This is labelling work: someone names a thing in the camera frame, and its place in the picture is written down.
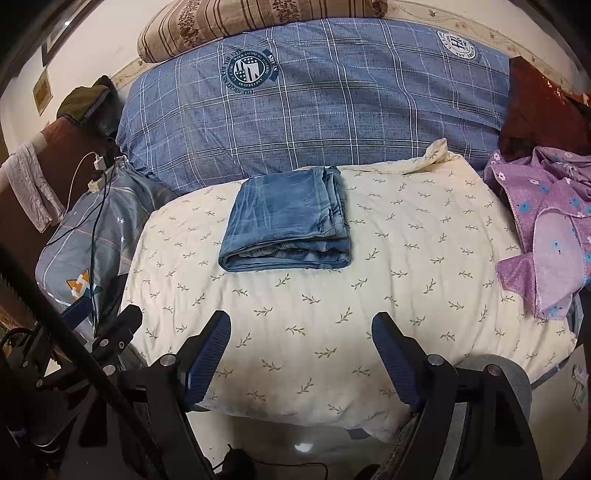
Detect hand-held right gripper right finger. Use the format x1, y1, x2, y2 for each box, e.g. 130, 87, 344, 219
371, 312, 544, 480

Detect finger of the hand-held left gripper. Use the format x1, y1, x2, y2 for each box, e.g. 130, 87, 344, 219
60, 295, 96, 329
91, 305, 143, 370

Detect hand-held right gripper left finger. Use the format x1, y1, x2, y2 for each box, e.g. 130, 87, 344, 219
116, 310, 232, 480

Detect blue denim pants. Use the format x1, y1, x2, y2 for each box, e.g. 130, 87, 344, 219
218, 166, 352, 273

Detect cream leaf-print quilt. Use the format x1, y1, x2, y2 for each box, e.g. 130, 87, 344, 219
119, 137, 578, 444

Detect grey plaid pillow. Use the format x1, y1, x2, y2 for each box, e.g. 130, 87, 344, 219
36, 157, 181, 333

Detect pale hanging cloth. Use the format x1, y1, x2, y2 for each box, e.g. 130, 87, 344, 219
2, 141, 65, 233

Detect dark olive cloth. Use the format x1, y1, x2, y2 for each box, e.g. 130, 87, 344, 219
56, 75, 123, 138

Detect purple flowered blanket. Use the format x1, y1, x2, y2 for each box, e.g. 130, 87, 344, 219
482, 145, 591, 320

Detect yellow framed picture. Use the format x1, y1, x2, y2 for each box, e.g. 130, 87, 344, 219
32, 68, 51, 116

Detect blue plaid quilt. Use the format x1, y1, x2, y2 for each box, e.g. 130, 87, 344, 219
115, 17, 513, 192

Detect dark framed picture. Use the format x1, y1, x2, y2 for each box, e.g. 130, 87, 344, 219
41, 14, 86, 68

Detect red-brown cloth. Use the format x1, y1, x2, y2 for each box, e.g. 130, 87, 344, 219
498, 56, 591, 162

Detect brown striped floral pillow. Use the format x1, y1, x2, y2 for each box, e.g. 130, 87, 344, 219
137, 0, 389, 64

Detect black toothed strap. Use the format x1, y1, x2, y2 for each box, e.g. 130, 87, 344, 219
0, 242, 164, 480

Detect black cable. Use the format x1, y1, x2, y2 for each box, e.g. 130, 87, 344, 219
89, 138, 122, 334

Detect white cable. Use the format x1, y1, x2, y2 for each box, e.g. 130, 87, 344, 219
66, 152, 100, 210

